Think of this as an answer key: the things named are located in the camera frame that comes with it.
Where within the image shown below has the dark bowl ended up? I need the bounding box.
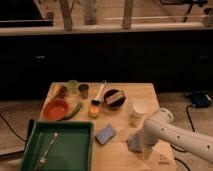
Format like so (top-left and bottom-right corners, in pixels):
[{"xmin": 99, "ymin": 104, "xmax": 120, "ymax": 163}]
[{"xmin": 104, "ymin": 89, "xmax": 126, "ymax": 110}]

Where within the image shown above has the grey blue towel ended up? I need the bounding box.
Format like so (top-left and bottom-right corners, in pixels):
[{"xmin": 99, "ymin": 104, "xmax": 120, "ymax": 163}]
[{"xmin": 127, "ymin": 133, "xmax": 142, "ymax": 153}]

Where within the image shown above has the black cable left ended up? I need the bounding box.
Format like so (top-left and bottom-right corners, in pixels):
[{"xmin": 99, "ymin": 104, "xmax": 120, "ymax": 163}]
[{"xmin": 0, "ymin": 114, "xmax": 28, "ymax": 144}]

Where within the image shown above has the wooden block in bowl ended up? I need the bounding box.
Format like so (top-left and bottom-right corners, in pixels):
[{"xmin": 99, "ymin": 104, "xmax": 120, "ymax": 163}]
[{"xmin": 106, "ymin": 90, "xmax": 125, "ymax": 104}]

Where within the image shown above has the green cucumber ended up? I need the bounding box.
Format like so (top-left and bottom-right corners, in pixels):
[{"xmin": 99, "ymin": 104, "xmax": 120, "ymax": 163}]
[{"xmin": 64, "ymin": 102, "xmax": 82, "ymax": 120}]

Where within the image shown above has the green plastic tray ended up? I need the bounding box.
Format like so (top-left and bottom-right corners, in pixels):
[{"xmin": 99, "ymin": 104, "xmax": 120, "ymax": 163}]
[{"xmin": 19, "ymin": 121, "xmax": 94, "ymax": 171}]

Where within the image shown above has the dark device on floor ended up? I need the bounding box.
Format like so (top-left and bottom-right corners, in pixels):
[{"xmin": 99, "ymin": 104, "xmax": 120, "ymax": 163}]
[{"xmin": 184, "ymin": 91, "xmax": 212, "ymax": 108}]

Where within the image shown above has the black cable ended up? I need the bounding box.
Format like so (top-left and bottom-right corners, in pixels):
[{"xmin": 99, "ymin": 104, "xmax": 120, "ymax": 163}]
[
  {"xmin": 169, "ymin": 104, "xmax": 201, "ymax": 171},
  {"xmin": 0, "ymin": 114, "xmax": 28, "ymax": 144}
]

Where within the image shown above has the white plastic cup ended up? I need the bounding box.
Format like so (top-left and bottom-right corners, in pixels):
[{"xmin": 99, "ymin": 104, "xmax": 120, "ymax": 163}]
[{"xmin": 130, "ymin": 101, "xmax": 146, "ymax": 127}]

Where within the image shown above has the black cable right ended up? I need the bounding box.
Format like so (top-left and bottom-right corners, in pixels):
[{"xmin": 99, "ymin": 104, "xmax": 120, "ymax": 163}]
[{"xmin": 169, "ymin": 104, "xmax": 201, "ymax": 171}]

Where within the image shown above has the green cup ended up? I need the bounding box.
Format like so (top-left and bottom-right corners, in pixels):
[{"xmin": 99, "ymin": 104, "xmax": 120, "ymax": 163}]
[{"xmin": 67, "ymin": 80, "xmax": 78, "ymax": 94}]

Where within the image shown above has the silver metal fork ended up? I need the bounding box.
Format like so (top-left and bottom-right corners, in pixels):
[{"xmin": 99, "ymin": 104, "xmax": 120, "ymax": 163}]
[{"xmin": 34, "ymin": 133, "xmax": 58, "ymax": 171}]

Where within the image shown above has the orange bowl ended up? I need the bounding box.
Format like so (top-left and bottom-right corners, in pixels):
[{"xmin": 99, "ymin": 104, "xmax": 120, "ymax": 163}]
[{"xmin": 42, "ymin": 98, "xmax": 69, "ymax": 121}]

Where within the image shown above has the yellow orange fruit toy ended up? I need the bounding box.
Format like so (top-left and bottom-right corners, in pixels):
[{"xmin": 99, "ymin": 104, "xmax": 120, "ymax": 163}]
[{"xmin": 88, "ymin": 105, "xmax": 100, "ymax": 118}]

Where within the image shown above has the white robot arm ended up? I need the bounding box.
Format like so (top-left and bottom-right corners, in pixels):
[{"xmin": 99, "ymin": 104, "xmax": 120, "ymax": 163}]
[{"xmin": 139, "ymin": 108, "xmax": 213, "ymax": 163}]

